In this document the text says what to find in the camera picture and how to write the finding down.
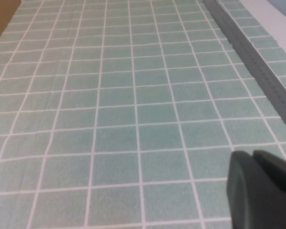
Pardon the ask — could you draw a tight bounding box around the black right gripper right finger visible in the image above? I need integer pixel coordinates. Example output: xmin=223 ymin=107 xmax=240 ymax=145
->
xmin=252 ymin=149 xmax=286 ymax=191

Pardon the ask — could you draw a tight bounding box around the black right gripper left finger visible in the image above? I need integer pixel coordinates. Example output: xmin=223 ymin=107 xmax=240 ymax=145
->
xmin=225 ymin=149 xmax=286 ymax=229

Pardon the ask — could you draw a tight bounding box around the cardboard shoe box with window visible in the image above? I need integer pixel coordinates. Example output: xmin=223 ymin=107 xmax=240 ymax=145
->
xmin=0 ymin=0 xmax=22 ymax=51

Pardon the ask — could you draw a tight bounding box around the steel ruler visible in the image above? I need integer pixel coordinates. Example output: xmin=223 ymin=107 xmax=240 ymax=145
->
xmin=202 ymin=0 xmax=286 ymax=140

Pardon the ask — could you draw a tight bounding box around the green white checked tablecloth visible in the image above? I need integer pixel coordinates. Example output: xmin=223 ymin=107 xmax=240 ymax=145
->
xmin=0 ymin=0 xmax=286 ymax=229

